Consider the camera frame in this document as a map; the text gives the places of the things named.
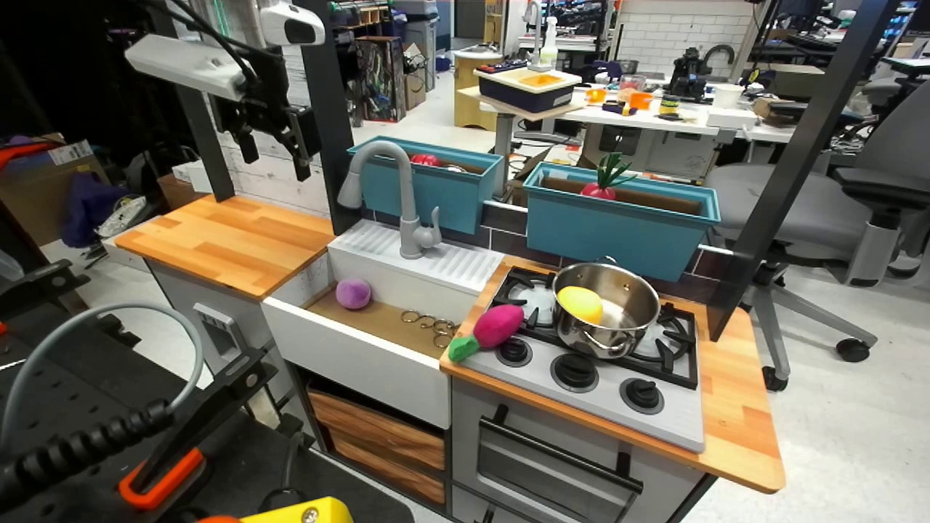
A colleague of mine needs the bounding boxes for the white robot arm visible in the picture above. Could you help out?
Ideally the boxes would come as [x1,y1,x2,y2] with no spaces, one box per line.
[125,0,326,180]

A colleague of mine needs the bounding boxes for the grey cable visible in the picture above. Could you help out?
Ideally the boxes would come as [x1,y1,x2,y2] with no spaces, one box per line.
[0,301,210,460]

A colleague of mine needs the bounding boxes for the toy oven door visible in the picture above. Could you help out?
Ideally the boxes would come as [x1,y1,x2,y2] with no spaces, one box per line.
[448,381,701,523]

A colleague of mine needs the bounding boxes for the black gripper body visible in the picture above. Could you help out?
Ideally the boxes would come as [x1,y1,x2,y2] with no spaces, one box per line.
[214,99,322,180]

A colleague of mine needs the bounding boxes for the toy kitchen stove top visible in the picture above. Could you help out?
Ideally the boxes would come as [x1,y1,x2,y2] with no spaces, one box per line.
[464,267,704,455]

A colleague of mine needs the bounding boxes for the wooden drawer front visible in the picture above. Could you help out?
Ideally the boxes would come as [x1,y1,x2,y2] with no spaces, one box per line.
[307,388,448,508]

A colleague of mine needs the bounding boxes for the teal planter box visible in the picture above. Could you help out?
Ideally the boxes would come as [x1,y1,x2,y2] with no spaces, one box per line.
[359,141,502,237]
[522,163,721,283]

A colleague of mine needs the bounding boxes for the left orange black clamp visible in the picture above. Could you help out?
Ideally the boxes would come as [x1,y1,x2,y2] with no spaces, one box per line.
[115,351,274,511]

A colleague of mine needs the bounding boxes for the pink plush radish toy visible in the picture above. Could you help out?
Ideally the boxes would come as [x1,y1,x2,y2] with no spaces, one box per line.
[448,305,522,365]

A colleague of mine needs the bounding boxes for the black tray with yellow content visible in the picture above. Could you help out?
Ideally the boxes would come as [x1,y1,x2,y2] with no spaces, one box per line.
[479,70,580,115]

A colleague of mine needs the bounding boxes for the yellow plush lemon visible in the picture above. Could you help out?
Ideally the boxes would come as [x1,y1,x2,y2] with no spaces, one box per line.
[556,285,604,325]

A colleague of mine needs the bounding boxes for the left teal planter box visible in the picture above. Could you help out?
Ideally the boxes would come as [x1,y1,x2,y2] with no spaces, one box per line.
[359,141,502,237]

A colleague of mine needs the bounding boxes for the grey toy faucet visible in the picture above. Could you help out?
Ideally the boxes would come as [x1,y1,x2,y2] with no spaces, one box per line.
[333,138,448,261]

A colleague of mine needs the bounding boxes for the background white table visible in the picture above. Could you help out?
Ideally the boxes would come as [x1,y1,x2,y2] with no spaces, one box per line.
[483,81,807,168]

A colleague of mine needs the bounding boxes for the white toy sink basin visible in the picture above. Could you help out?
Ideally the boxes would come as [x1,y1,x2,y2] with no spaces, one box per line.
[261,221,502,430]

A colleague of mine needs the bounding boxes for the black office chair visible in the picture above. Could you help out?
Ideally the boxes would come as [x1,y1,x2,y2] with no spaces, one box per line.
[745,81,930,394]

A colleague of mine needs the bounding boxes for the wooden left countertop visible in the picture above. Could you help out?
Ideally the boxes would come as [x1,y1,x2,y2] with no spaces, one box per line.
[115,197,333,301]

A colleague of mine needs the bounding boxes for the right teal planter box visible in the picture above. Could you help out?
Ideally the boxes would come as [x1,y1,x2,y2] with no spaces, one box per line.
[522,163,721,283]

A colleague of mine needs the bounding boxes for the steel cooking pot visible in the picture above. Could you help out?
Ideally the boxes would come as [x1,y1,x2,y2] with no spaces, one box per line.
[553,261,662,362]

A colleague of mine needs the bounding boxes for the black perforated breadboard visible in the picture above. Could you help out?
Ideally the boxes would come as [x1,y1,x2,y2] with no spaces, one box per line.
[0,333,413,523]

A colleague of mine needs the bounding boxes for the purple plush ball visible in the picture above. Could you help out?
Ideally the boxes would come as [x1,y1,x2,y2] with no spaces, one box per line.
[333,280,371,312]

